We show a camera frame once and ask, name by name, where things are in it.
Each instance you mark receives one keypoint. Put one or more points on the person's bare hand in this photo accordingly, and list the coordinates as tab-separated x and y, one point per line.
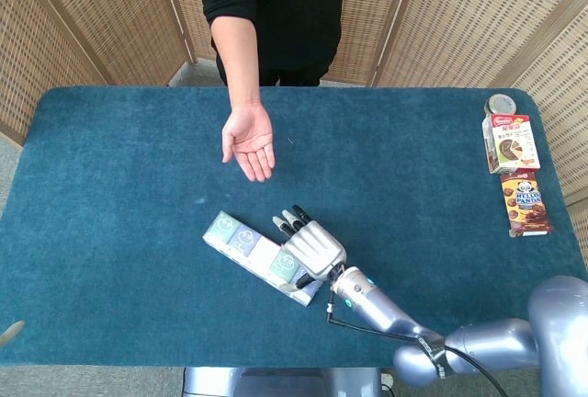
250	139

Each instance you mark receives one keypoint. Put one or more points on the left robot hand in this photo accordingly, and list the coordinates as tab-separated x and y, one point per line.
9	333

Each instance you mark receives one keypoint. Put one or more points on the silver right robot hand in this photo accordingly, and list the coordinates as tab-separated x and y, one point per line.
314	247

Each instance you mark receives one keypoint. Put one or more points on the pastel tissue multipack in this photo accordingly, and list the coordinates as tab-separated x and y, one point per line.
239	238

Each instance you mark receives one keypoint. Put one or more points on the person's bare forearm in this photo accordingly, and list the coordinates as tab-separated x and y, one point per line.
236	61

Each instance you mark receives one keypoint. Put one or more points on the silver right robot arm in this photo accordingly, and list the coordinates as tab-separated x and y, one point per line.
386	309

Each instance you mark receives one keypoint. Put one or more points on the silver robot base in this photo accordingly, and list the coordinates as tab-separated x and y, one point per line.
275	383

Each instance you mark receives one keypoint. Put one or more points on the person's black clothed torso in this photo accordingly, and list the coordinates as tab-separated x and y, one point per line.
294	11

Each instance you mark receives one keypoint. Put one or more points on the wicker folding screen panel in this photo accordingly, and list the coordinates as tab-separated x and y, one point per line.
459	15
190	15
367	15
569	94
115	11
27	48

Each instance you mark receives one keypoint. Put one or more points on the blue table cloth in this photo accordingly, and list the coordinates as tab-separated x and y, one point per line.
138	231

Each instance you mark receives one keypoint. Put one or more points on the brown Hello Panda box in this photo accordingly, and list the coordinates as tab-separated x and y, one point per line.
526	204

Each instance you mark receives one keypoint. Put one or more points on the red wafer snack box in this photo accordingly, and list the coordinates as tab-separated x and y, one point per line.
512	144

